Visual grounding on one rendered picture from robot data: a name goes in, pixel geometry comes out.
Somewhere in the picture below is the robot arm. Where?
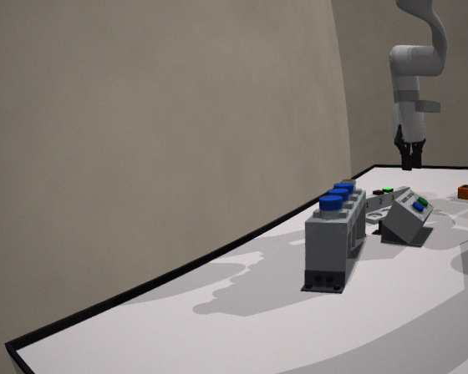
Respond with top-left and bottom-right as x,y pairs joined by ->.
389,0 -> 447,113

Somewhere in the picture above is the black table edge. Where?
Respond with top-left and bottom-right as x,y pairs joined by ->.
4,164 -> 402,374

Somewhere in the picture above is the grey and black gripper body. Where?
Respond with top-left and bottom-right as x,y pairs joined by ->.
393,101 -> 425,143

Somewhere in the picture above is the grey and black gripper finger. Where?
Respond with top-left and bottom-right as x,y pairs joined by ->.
394,124 -> 412,171
411,139 -> 425,169

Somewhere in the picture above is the grey button panel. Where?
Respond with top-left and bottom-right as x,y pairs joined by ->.
372,189 -> 434,247

